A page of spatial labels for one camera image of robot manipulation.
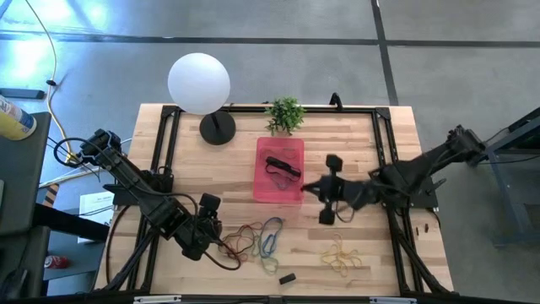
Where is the white cable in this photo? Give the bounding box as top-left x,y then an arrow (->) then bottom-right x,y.
37,166 -> 106,189

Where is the small green potted plant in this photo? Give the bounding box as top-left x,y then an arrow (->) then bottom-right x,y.
264,95 -> 307,138

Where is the white globe table lamp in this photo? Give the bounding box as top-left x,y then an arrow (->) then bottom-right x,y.
167,52 -> 238,147

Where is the yellow wipes canister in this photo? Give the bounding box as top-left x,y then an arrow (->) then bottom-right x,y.
0,95 -> 38,142

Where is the pink translucent plastic bin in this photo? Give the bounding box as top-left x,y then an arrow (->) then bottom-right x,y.
251,136 -> 306,204

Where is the long black wide rubber band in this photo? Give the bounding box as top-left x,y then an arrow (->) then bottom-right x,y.
265,155 -> 303,178

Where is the black aluminium table frame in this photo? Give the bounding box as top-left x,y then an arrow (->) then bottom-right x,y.
93,103 -> 456,296

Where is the red rubber band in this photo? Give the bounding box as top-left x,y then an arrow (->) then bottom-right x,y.
227,247 -> 251,263
218,222 -> 263,254

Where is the white paper sheet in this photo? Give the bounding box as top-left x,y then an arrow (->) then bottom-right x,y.
77,191 -> 116,245

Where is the silver metal bracket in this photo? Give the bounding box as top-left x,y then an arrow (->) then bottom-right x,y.
369,296 -> 419,304
132,295 -> 183,304

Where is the yellow cable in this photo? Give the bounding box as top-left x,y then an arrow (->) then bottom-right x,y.
24,0 -> 79,166

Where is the grey metal stand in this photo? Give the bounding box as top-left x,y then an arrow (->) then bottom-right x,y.
467,106 -> 540,248

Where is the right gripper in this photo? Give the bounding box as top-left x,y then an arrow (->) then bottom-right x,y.
300,154 -> 365,226

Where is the black power strip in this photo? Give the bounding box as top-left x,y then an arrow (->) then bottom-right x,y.
0,87 -> 46,100

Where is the black side table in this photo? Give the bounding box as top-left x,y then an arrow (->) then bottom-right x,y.
0,111 -> 111,301

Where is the green rubber band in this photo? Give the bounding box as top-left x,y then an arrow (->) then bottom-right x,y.
259,254 -> 280,276
251,230 -> 265,258

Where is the red drink can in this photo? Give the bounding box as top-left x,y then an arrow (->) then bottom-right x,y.
43,254 -> 72,270

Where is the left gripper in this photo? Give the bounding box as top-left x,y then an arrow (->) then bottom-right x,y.
172,193 -> 243,272

